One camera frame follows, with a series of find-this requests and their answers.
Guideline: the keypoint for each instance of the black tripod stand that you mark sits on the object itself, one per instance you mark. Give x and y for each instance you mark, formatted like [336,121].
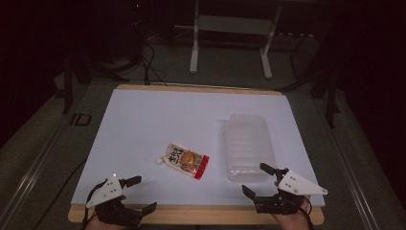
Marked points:
[76,73]
[325,83]

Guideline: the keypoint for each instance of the sauce pouch with red edge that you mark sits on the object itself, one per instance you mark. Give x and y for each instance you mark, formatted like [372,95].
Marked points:
[186,159]

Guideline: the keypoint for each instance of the person's right hand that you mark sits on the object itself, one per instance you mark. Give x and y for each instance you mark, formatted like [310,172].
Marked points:
[293,222]

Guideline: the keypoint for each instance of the white metal stand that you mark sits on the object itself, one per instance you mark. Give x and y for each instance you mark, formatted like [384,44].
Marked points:
[234,24]

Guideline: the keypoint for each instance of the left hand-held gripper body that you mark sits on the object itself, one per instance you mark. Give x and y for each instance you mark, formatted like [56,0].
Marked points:
[107,191]

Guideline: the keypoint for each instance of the white table mat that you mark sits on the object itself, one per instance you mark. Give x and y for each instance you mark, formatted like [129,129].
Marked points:
[153,121]

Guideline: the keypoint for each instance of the metal floor rail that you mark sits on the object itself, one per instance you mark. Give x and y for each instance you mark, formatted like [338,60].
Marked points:
[28,175]
[351,172]

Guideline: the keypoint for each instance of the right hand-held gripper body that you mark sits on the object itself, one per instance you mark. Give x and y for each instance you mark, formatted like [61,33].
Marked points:
[298,186]

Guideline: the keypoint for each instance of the person's left hand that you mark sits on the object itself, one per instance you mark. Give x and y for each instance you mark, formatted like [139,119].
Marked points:
[97,225]

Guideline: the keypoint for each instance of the clear plastic container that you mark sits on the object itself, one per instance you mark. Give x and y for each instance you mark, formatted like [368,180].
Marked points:
[249,147]

